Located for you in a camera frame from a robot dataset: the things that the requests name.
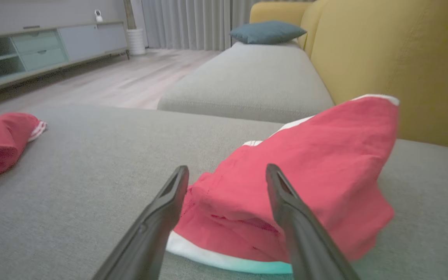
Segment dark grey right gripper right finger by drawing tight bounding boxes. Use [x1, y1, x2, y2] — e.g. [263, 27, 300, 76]
[266, 163, 361, 280]

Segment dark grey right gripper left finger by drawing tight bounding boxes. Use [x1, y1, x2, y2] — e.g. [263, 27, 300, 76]
[92, 165, 190, 280]

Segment red shorts white waistband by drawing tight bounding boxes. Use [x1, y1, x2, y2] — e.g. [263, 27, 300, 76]
[166, 94, 400, 275]

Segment large grey sofa seat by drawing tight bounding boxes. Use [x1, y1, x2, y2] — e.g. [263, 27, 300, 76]
[0, 104, 448, 280]

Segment grey sofa seat cushion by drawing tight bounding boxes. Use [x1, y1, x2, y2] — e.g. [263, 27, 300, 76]
[157, 41, 335, 124]

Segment white ribbed cylinder appliance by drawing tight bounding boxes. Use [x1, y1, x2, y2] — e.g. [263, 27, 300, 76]
[126, 28, 147, 55]

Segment grey and green TV cabinet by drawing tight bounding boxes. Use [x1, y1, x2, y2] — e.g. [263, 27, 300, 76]
[0, 21, 130, 98]

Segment wide yellow sofa back cushion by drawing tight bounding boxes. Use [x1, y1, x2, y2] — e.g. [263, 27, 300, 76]
[310, 0, 448, 152]

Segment teal throw pillow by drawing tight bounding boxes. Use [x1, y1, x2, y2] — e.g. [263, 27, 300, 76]
[230, 21, 307, 45]

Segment grey pleated curtain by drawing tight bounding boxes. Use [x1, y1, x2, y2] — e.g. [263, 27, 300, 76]
[142, 0, 256, 51]

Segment narrow yellow sofa back cushion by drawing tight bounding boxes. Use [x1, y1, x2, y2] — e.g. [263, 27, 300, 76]
[250, 1, 314, 49]

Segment wooden post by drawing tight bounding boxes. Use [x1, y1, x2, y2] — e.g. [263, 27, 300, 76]
[123, 0, 137, 30]

